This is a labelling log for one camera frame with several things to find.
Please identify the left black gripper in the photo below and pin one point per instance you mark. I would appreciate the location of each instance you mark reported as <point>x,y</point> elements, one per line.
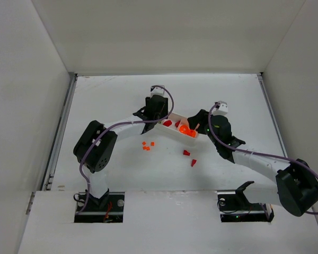
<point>153,116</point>

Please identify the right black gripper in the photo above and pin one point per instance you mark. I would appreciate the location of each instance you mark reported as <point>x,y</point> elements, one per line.
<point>199,119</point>

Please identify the red lego arch piece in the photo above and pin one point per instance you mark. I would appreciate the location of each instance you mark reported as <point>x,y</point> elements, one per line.
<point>167,123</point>

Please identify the orange round lego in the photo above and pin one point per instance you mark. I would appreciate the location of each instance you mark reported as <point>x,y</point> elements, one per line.
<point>192,133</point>
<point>183,129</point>

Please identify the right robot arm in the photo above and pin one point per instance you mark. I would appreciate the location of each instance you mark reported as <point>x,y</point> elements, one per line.
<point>295,184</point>

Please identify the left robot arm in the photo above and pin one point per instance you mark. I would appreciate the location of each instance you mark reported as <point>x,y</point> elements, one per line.
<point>94,148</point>

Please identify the white three-compartment tray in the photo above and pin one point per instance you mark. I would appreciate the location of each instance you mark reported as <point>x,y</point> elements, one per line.
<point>177,127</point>

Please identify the red lego slope piece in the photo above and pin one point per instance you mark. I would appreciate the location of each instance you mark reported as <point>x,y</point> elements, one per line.
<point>186,153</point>

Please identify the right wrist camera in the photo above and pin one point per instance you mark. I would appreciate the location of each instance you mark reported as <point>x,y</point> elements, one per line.
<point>221,108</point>

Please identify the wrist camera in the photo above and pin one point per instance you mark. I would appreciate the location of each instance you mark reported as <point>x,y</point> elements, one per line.
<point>157,90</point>
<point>221,108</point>

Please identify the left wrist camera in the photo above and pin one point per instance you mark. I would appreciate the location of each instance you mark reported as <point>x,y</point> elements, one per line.
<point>157,90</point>

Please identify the right metal rail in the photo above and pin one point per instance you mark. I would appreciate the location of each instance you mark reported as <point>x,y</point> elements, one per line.
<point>275,124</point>

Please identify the metal rail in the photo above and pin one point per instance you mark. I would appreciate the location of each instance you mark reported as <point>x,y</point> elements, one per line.
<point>275,124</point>
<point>51,164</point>

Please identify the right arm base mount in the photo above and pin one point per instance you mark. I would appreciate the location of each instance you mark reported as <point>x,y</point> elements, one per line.
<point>234,207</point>

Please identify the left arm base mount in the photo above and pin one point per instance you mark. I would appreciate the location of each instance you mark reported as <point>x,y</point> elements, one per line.
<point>108,209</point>

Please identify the left metal rail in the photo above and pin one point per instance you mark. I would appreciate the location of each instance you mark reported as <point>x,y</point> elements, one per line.
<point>51,164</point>

